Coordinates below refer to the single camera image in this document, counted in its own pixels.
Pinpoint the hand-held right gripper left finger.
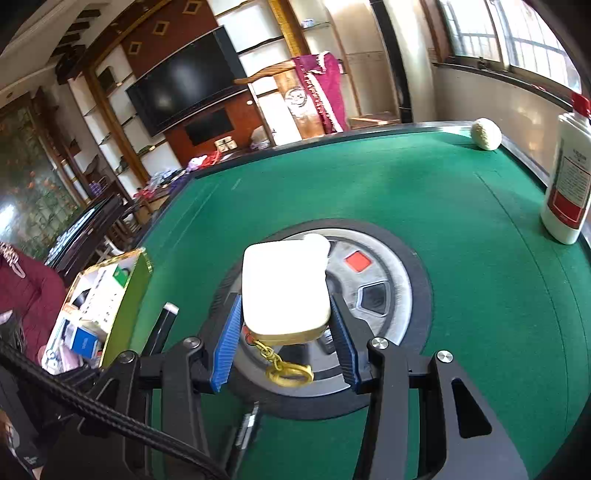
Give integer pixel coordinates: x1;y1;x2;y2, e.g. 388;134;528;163
78;294;244;462

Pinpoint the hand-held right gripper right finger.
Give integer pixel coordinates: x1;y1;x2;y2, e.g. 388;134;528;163
329;294;527;480

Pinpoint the black marker pen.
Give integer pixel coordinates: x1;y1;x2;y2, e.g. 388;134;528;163
147;302;180;357

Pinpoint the white toast-shaped keychain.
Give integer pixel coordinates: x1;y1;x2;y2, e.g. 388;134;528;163
241;233;332;389

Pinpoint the pink printed pencil case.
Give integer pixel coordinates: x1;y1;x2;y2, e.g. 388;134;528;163
41;344;84;374

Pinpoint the slim black pen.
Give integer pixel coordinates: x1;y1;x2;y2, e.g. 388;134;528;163
235;401;260;464

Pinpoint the white gold-rimmed cardboard box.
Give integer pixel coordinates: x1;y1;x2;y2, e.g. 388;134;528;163
39;248;153;376

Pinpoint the large white green medicine box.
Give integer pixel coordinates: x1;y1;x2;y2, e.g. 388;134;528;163
78;258;137;330

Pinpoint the round table control panel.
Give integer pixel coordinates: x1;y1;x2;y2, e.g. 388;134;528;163
203;219;433;421

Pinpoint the person's maroon jacket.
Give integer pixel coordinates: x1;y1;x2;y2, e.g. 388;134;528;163
0;244;69;363

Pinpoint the black glossy side table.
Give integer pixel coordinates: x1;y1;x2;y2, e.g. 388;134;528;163
44;193;137;278

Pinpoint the wooden armchair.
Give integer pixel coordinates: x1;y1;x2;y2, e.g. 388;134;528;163
233;53;352;139

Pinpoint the cream textured ball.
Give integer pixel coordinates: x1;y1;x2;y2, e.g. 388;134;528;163
471;117;502;151

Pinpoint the magenta fringed cloth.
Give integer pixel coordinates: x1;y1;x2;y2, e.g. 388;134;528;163
294;52;347;134

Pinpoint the black flat-screen television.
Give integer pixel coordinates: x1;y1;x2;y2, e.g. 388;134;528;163
126;25;248;138

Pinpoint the white liquor bottle red cap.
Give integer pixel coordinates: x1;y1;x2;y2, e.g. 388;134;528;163
540;92;591;245

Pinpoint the barred window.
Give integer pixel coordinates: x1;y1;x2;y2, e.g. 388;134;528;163
436;0;585;88

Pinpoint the black braided cable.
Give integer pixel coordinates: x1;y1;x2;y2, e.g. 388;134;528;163
0;340;227;480

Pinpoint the green floral wall picture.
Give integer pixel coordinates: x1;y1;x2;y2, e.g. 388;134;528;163
0;104;88;259

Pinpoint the wall shelving unit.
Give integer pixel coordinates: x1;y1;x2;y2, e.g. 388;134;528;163
55;46;153;195

